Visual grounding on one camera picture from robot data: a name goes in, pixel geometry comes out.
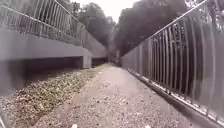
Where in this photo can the row of trees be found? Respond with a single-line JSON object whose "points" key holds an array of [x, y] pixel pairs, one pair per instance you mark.
{"points": [[133, 26]]}

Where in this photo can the robot's own part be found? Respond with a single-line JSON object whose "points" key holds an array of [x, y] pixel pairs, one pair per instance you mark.
{"points": [[74, 126], [147, 126]]}

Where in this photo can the strip of fallen leaves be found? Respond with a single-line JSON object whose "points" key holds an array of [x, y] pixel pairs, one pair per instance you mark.
{"points": [[40, 96]]}

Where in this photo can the metal railing with bars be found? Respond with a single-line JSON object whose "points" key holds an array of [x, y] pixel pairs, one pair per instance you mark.
{"points": [[180, 63]]}

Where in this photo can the grey concrete path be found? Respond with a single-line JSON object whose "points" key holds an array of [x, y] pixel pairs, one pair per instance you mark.
{"points": [[116, 100]]}

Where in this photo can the grey concrete wall with railing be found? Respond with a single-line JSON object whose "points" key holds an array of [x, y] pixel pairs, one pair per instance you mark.
{"points": [[40, 43]]}

